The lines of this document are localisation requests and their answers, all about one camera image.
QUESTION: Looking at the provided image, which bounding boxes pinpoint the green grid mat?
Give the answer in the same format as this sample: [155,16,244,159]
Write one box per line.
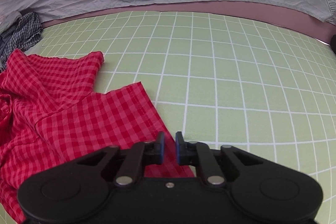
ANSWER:
[0,10,336,224]

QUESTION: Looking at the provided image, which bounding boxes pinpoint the blue checkered garment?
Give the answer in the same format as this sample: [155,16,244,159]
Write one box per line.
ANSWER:
[1,12,43,72]

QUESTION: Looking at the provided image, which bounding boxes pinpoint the red checkered shorts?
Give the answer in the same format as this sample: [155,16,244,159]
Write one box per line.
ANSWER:
[0,49,197,224]

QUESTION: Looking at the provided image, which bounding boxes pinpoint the pink sheet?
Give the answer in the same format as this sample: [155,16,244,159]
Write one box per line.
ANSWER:
[42,1,335,43]

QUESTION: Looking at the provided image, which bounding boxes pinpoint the grey t-shirt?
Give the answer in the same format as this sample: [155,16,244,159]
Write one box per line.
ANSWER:
[0,11,22,33]

